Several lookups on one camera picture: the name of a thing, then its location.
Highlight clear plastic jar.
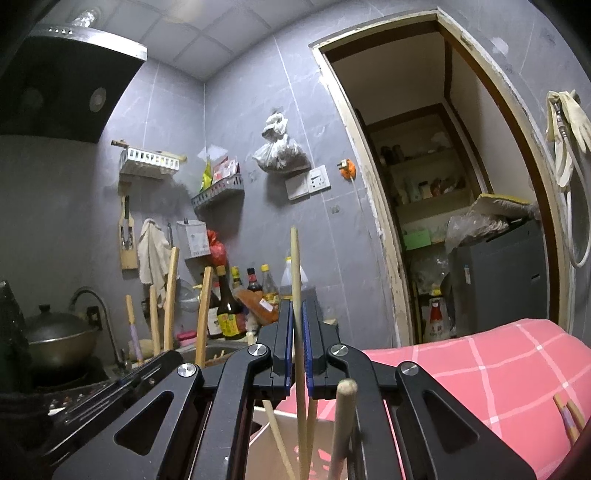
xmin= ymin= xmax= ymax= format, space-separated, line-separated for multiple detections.
xmin=178 ymin=279 xmax=204 ymax=315

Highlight clear oil jug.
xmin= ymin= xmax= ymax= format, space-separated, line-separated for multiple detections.
xmin=279 ymin=256 xmax=310 ymax=297

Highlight metal sink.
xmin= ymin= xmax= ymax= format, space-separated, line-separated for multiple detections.
xmin=178 ymin=340 xmax=250 ymax=367

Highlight metal faucet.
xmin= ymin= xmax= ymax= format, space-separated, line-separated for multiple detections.
xmin=69 ymin=286 xmax=127 ymax=370

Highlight white wall-mounted box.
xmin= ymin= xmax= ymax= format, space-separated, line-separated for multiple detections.
xmin=177 ymin=219 xmax=211 ymax=259

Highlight white bottle red label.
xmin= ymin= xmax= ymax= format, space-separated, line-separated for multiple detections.
xmin=424 ymin=295 xmax=455 ymax=342

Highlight dark bottle white label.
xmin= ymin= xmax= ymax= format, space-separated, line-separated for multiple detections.
xmin=207 ymin=281 xmax=225 ymax=337

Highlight wok lid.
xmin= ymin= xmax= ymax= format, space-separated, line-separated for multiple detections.
xmin=25 ymin=304 xmax=88 ymax=342

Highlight storage shelves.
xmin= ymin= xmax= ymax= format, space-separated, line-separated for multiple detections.
xmin=365 ymin=106 xmax=490 ymax=342

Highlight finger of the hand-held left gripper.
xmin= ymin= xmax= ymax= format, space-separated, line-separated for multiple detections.
xmin=111 ymin=350 xmax=184 ymax=393

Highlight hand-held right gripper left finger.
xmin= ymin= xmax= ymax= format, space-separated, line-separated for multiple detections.
xmin=51 ymin=299 xmax=296 ymax=480

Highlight wooden door frame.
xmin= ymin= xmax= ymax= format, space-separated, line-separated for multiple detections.
xmin=308 ymin=7 xmax=573 ymax=347

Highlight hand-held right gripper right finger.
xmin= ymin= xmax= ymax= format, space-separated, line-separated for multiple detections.
xmin=302 ymin=299 xmax=539 ymax=480

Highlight metal wok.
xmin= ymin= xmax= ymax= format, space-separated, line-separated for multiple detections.
xmin=28 ymin=323 xmax=100 ymax=370

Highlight pink checked blanket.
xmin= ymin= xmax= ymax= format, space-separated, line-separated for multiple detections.
xmin=277 ymin=318 xmax=591 ymax=480

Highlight tall bottle yellow cap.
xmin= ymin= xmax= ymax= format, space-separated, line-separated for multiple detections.
xmin=260 ymin=264 xmax=279 ymax=303

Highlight grey appliance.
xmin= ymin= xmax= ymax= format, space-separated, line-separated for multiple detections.
xmin=450 ymin=220 xmax=560 ymax=343

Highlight brown chopstick purple band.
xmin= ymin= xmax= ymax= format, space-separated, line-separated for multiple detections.
xmin=126 ymin=294 xmax=145 ymax=365
xmin=553 ymin=394 xmax=575 ymax=444

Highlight grey basket shelf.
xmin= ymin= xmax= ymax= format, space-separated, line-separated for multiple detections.
xmin=191 ymin=178 xmax=245 ymax=215

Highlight pink packet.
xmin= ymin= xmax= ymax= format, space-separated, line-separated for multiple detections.
xmin=212 ymin=157 xmax=241 ymax=183

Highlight wooden knife holder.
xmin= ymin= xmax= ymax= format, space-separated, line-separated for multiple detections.
xmin=120 ymin=182 xmax=139 ymax=271

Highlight white chopstick holder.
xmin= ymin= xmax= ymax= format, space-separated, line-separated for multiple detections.
xmin=245 ymin=401 xmax=335 ymax=480

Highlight dark speckled panel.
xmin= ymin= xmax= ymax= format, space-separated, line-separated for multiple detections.
xmin=0 ymin=279 xmax=31 ymax=395

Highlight large dark bottle yellow label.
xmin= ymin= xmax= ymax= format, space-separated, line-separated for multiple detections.
xmin=216 ymin=265 xmax=247 ymax=337

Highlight white wall socket panel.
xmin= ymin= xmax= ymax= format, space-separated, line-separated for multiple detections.
xmin=285 ymin=165 xmax=332 ymax=201

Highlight white wall rack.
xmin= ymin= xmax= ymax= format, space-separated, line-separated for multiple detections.
xmin=119 ymin=147 xmax=181 ymax=178

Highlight orange-brown spice packet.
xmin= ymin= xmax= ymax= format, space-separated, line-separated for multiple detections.
xmin=233 ymin=288 xmax=280 ymax=324

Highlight crumpled clear plastic bag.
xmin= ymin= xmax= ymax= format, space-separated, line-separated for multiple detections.
xmin=445 ymin=212 xmax=509 ymax=252

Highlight black range hood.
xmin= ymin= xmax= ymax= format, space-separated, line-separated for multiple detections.
xmin=0 ymin=23 xmax=148 ymax=144

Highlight hanging cream towel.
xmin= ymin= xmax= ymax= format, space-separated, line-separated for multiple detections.
xmin=137 ymin=218 xmax=171 ymax=308

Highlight tan sack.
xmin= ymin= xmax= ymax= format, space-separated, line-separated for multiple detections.
xmin=475 ymin=194 xmax=541 ymax=223

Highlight thick dark brown chopstick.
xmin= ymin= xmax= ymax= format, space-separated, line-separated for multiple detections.
xmin=327 ymin=378 xmax=359 ymax=480

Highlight hanging plastic bags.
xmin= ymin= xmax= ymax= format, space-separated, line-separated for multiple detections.
xmin=252 ymin=111 xmax=311 ymax=174

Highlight green box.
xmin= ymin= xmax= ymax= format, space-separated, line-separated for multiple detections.
xmin=403 ymin=229 xmax=432 ymax=251

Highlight red plastic bag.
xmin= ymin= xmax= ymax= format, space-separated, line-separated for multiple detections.
xmin=206 ymin=229 xmax=228 ymax=268

